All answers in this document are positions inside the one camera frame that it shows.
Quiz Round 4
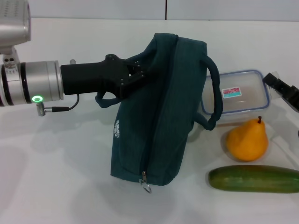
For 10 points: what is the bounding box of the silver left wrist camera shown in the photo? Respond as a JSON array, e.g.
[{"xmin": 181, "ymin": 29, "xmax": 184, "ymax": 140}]
[{"xmin": 0, "ymin": 0, "xmax": 32, "ymax": 55}]

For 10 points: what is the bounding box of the green cucumber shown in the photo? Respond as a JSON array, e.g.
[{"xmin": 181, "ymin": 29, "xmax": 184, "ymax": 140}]
[{"xmin": 208, "ymin": 164, "xmax": 299, "ymax": 194}]

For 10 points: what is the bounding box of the dark teal fabric lunch bag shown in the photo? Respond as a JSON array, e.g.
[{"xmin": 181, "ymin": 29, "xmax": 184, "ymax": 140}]
[{"xmin": 94, "ymin": 32, "xmax": 221, "ymax": 195}]

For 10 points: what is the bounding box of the clear blue-rimmed plastic food container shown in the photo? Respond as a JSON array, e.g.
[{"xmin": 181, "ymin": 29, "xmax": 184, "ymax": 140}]
[{"xmin": 201, "ymin": 68, "xmax": 272, "ymax": 128}]

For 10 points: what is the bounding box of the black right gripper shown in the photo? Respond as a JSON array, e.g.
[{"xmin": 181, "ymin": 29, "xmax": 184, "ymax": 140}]
[{"xmin": 262, "ymin": 72, "xmax": 299, "ymax": 115}]

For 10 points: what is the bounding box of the orange yellow pear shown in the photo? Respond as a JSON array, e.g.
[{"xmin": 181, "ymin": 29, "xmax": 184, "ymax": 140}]
[{"xmin": 225, "ymin": 115, "xmax": 269, "ymax": 162}]

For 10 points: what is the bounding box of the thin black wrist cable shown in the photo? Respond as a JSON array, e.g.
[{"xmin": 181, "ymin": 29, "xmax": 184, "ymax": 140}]
[{"xmin": 51, "ymin": 94, "xmax": 81, "ymax": 112}]

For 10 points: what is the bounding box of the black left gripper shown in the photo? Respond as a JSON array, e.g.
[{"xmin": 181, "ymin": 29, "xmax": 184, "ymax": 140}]
[{"xmin": 60, "ymin": 54, "xmax": 151, "ymax": 98}]

